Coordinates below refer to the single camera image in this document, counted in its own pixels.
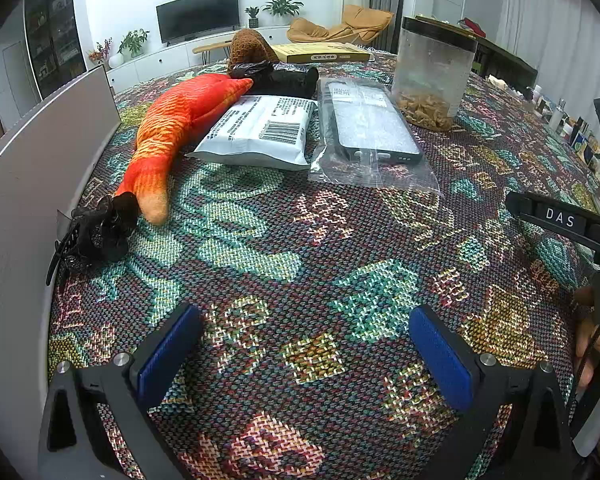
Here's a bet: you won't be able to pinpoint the red item on desk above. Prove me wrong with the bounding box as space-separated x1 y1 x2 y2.
457 17 487 38

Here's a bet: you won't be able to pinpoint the red flowers in white vase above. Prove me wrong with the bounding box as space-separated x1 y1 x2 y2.
87 37 126 70

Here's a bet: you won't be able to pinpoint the orange fish plush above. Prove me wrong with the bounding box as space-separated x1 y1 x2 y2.
115 73 254 225

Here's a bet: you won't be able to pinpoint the brown knit hat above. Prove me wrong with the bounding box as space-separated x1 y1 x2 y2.
228 30 282 67

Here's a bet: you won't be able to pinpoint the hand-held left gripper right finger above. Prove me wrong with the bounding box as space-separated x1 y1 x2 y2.
409 304 576 480

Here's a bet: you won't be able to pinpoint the black lace hair clip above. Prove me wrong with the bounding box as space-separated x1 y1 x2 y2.
46 195 140 286

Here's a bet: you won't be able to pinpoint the white shipping mailer bag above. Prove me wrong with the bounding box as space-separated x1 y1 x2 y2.
186 95 318 171

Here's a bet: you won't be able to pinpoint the large green potted plant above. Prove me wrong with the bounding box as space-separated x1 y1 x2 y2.
262 0 305 18

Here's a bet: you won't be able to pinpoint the colourful patterned blanket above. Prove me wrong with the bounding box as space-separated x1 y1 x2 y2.
47 50 600 480

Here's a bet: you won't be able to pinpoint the white television cabinet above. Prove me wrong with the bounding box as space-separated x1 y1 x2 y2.
105 24 293 95

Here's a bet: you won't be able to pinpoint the black plastic bag roll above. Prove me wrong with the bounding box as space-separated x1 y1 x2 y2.
228 60 320 100

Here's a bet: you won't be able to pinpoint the orange lounge chair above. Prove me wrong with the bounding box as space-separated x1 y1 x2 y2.
286 4 395 46

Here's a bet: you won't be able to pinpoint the small wooden table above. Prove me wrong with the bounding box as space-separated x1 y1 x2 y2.
192 39 238 63

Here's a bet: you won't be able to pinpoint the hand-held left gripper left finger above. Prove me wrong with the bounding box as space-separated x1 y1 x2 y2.
37 301 204 480

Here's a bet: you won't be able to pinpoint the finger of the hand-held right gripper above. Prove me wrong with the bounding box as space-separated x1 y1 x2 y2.
505 191 600 267

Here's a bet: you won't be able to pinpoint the yellow flat box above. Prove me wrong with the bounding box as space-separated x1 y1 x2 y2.
270 42 372 64

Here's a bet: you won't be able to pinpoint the white sheer curtain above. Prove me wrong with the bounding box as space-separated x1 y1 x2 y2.
495 0 600 106

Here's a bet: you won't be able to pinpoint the leafy potted plant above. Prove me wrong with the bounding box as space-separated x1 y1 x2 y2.
118 29 150 58

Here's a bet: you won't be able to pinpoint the row of cosmetic bottles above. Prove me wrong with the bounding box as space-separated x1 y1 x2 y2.
527 85 600 196

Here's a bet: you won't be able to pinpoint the dark wooden desk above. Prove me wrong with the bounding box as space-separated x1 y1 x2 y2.
472 35 538 91

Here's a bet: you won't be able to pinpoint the phone case in clear bag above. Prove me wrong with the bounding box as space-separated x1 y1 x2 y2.
307 77 443 196

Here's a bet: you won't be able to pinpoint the glass door display cabinet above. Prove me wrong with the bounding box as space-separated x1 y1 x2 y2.
22 0 88 101

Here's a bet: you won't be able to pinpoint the flat screen television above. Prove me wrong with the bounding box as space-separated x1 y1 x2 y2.
156 0 241 45

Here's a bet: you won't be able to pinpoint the clear jar with black lid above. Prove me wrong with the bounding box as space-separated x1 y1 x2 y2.
391 16 478 132

